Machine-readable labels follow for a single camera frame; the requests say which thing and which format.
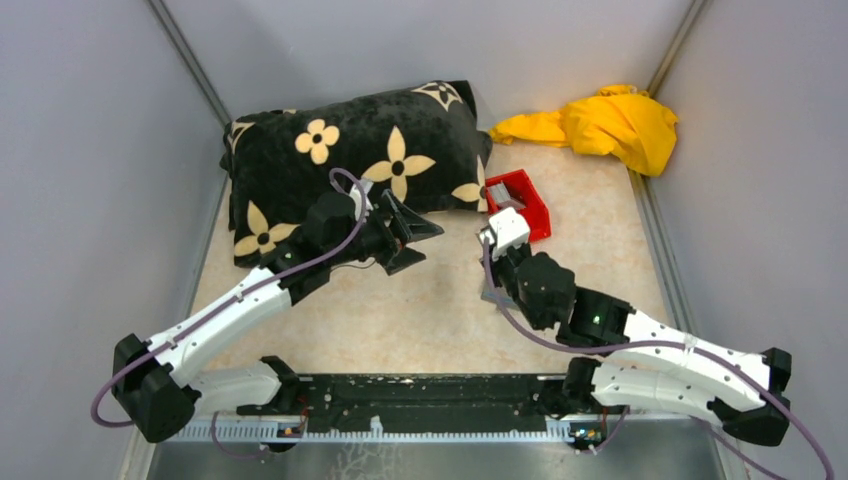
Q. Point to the red plastic bin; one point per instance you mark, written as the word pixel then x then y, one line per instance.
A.
pixel 535 212

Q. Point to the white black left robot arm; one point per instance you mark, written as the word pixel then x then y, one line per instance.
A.
pixel 159 382

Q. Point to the grey leather card holder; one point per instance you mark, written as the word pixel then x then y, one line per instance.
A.
pixel 497 295

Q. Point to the yellow cloth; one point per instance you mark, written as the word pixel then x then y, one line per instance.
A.
pixel 618 120

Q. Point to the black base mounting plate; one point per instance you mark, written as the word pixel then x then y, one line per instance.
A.
pixel 426 404

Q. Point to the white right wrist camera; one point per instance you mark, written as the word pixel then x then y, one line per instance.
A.
pixel 504 229

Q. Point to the stack of credit cards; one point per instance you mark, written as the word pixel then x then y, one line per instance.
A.
pixel 501 198

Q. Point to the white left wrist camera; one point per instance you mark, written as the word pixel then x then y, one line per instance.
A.
pixel 359 193

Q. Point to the black floral pillow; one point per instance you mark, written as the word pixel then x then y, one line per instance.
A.
pixel 421 143

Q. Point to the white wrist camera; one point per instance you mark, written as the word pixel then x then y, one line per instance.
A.
pixel 359 193
pixel 504 229

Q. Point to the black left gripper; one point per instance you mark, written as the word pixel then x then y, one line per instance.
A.
pixel 408 226

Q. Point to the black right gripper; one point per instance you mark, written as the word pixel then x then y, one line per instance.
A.
pixel 506 254

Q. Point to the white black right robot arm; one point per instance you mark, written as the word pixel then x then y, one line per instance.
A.
pixel 624 357

